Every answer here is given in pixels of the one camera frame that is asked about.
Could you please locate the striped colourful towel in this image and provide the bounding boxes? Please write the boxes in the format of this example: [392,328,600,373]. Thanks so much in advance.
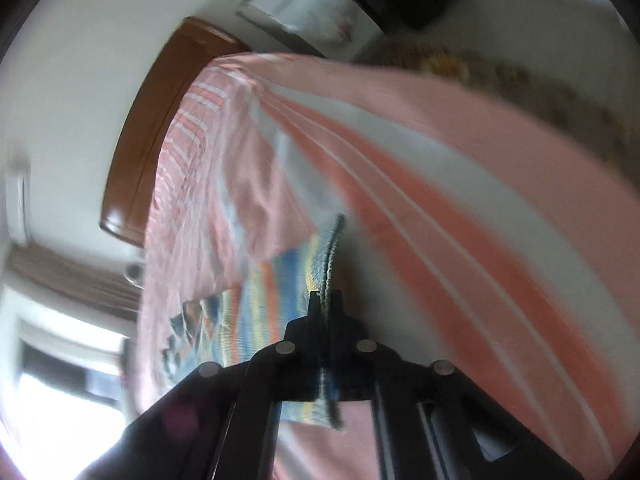
[220,214,349,431]

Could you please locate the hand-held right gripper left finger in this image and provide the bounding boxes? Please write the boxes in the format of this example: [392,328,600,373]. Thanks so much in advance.
[80,291,324,480]

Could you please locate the white air conditioner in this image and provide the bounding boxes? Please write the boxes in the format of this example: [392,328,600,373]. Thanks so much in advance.
[2,150,34,246]

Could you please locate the brown curtain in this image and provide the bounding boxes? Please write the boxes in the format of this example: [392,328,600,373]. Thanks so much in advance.
[5,245,144,319]

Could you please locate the window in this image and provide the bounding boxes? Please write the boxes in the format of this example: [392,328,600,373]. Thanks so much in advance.
[19,330,126,413]

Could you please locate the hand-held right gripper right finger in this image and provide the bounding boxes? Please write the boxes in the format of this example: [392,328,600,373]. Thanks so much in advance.
[324,290,587,480]

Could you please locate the pink striped bed sheet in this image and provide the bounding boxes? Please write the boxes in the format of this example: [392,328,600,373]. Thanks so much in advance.
[135,52,627,480]

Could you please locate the wooden headboard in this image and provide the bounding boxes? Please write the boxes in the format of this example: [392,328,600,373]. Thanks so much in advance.
[99,16,251,248]

